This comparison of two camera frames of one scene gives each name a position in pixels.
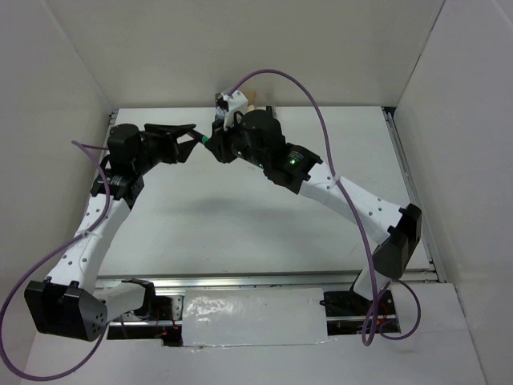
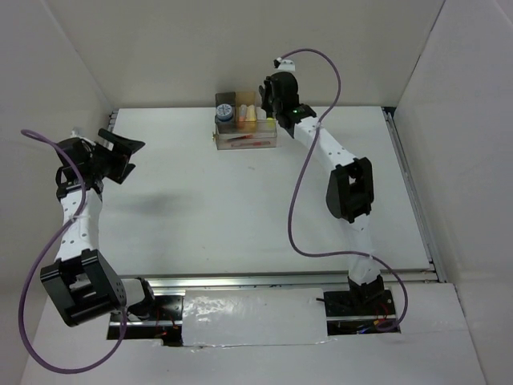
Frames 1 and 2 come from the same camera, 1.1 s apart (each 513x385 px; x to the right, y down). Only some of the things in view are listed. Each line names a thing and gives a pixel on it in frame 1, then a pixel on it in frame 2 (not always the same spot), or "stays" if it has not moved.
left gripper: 174,152 → 121,159
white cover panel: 249,317 stays
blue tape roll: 221,111 stays
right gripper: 217,141 → 268,88
